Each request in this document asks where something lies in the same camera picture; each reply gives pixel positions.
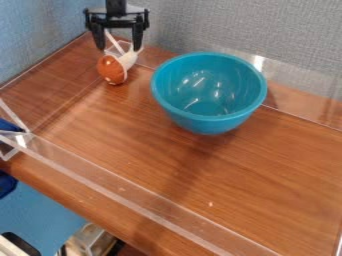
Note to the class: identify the brown spotted toy mushroom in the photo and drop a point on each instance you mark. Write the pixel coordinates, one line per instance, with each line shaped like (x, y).
(112, 68)

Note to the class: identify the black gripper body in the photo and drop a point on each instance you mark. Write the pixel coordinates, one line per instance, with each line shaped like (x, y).
(135, 18)

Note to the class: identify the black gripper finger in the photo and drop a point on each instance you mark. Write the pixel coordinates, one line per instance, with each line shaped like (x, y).
(137, 33)
(97, 34)

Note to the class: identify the clear acrylic back barrier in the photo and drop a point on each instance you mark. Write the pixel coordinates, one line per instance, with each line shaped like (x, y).
(299, 91)

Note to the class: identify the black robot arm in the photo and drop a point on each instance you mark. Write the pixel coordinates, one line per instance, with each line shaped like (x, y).
(116, 15)

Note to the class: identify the clear acrylic barrier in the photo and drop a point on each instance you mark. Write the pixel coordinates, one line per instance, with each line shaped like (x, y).
(193, 227)
(299, 91)

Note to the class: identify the blue plastic bowl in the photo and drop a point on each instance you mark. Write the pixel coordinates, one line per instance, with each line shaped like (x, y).
(208, 91)

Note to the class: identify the black and white object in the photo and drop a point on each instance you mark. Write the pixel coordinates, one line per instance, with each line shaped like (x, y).
(13, 246)

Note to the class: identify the clear acrylic front barrier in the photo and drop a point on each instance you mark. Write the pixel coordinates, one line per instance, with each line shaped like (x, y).
(193, 227)

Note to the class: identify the clear acrylic corner bracket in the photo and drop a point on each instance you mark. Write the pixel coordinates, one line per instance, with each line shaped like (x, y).
(116, 47)

